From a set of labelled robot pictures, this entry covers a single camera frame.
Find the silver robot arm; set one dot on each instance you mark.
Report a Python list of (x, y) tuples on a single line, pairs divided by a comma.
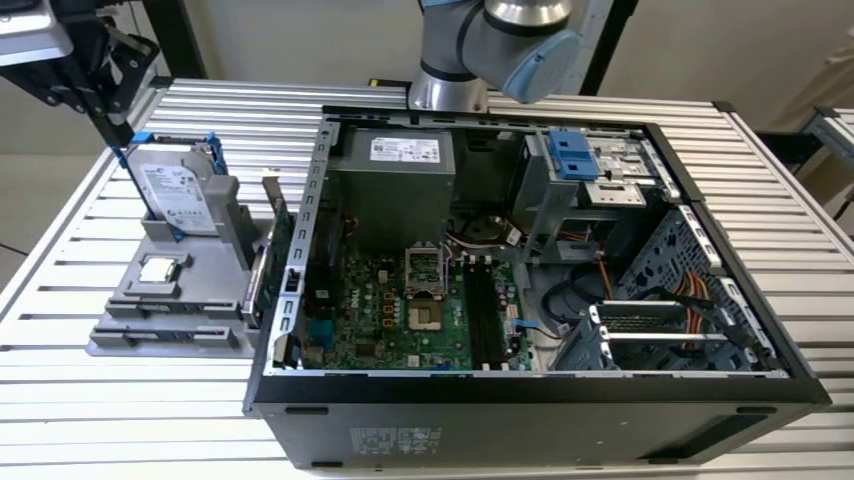
[(460, 45)]

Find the black RAM slot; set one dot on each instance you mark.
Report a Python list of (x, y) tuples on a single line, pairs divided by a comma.
[(491, 312), (499, 312), (476, 312), (484, 312)]

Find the hard disk in blue carrier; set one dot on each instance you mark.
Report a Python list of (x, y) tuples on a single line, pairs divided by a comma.
[(173, 190)]

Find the silver CPU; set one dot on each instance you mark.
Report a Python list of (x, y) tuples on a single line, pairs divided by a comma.
[(158, 270)]

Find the grey parts rack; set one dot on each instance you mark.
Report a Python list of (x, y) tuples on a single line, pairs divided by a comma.
[(193, 285)]

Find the green graphics card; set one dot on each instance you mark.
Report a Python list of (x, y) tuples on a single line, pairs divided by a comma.
[(280, 260)]

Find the grey power supply unit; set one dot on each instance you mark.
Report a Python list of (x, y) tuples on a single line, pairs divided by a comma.
[(393, 200)]

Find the black controller chip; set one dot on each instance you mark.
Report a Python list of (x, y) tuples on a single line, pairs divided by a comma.
[(367, 350)]

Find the CPU socket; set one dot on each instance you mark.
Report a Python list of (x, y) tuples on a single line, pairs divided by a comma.
[(425, 315)]

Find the blue drive latch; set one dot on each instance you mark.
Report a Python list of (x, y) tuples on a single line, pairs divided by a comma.
[(572, 155)]

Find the metal drive cage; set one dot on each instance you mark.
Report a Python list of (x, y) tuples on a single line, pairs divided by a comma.
[(553, 210)]

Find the green motherboard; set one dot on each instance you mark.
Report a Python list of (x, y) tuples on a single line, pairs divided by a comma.
[(440, 350)]

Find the black PC case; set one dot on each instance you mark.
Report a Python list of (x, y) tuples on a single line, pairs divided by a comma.
[(467, 430)]

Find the perforated metal disk cage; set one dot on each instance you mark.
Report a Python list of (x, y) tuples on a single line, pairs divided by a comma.
[(640, 325)]

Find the metal slat side table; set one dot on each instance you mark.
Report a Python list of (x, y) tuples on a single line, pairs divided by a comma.
[(834, 125)]

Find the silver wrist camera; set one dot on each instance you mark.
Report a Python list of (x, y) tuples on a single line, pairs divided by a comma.
[(33, 35)]

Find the black frame post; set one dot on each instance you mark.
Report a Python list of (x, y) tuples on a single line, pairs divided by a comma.
[(176, 40), (607, 50)]

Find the black yellow-tipped bracket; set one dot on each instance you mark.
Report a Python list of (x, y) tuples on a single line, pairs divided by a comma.
[(387, 82)]

